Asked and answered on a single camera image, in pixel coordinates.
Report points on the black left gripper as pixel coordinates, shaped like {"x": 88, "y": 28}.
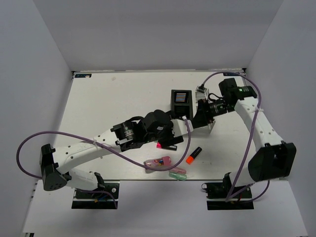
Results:
{"x": 170, "y": 140}

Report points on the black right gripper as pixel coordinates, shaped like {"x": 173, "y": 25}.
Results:
{"x": 203, "y": 118}

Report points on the pink cap crayon bottle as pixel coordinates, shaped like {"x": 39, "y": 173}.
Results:
{"x": 158, "y": 162}

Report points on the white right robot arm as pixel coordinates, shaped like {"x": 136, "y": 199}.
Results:
{"x": 273, "y": 158}

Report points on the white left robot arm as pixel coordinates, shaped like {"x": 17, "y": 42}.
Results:
{"x": 59, "y": 165}

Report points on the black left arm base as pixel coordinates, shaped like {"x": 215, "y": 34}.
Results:
{"x": 105, "y": 197}

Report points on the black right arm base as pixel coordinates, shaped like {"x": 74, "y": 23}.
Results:
{"x": 218, "y": 197}

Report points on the white slotted organizer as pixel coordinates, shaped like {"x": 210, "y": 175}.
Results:
{"x": 204, "y": 131}

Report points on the black slotted organizer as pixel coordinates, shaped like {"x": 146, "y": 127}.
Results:
{"x": 181, "y": 103}

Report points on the pink cap black highlighter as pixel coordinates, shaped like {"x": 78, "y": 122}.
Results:
{"x": 166, "y": 146}

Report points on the orange cap black highlighter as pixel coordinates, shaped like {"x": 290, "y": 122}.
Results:
{"x": 190, "y": 159}

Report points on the pink translucent eraser case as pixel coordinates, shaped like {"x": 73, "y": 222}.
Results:
{"x": 178, "y": 170}

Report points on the right blue table label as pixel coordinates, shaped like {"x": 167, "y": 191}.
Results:
{"x": 227, "y": 74}

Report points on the blue table label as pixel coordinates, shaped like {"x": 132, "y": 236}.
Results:
{"x": 227, "y": 74}
{"x": 83, "y": 75}

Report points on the green translucent eraser case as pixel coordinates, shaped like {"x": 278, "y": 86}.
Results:
{"x": 178, "y": 176}

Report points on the left blue table label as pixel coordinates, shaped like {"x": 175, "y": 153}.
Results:
{"x": 83, "y": 75}

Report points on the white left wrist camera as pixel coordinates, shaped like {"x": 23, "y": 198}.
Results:
{"x": 180, "y": 127}

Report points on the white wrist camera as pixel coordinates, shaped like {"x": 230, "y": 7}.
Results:
{"x": 201, "y": 89}
{"x": 180, "y": 127}

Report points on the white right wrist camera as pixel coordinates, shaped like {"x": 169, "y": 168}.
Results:
{"x": 201, "y": 89}

